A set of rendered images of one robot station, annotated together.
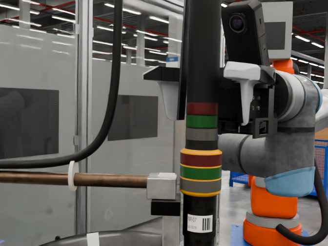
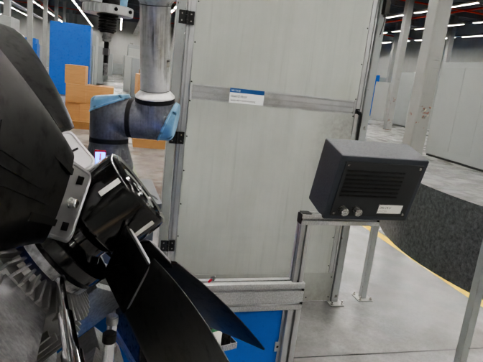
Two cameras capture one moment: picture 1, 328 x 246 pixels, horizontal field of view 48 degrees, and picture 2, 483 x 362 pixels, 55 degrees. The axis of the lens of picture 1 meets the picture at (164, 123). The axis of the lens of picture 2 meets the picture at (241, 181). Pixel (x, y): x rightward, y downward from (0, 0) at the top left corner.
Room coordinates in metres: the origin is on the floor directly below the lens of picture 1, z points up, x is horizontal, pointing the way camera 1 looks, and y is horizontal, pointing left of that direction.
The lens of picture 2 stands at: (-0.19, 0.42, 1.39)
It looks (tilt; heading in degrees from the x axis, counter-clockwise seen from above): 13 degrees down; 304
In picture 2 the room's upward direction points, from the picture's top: 7 degrees clockwise
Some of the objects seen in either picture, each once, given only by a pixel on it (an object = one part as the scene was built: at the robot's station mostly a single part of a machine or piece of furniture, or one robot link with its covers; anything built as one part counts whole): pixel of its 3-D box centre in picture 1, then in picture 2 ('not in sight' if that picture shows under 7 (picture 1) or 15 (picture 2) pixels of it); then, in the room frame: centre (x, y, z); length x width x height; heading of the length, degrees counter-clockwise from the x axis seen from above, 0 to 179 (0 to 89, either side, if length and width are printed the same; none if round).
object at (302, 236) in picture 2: not in sight; (300, 246); (0.33, -0.68, 0.96); 0.03 x 0.03 x 0.20; 52
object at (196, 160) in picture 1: (200, 157); not in sight; (0.38, -0.04, 1.57); 0.04 x 0.04 x 0.01
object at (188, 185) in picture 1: (200, 182); not in sight; (0.38, -0.04, 1.54); 0.04 x 0.04 x 0.01
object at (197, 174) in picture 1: (200, 170); not in sight; (0.38, -0.04, 1.56); 0.04 x 0.04 x 0.01
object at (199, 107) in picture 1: (202, 108); not in sight; (0.38, -0.04, 1.62); 0.03 x 0.03 x 0.01
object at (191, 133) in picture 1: (201, 133); not in sight; (0.38, -0.04, 1.59); 0.03 x 0.03 x 0.01
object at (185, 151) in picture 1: (200, 170); not in sight; (0.38, -0.04, 1.56); 0.04 x 0.04 x 0.05
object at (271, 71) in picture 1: (253, 76); not in sight; (0.40, -0.10, 1.66); 0.09 x 0.05 x 0.02; 164
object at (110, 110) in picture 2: not in sight; (111, 115); (0.94, -0.52, 1.23); 0.13 x 0.12 x 0.14; 34
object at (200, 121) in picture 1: (201, 121); not in sight; (0.38, -0.04, 1.61); 0.03 x 0.03 x 0.01
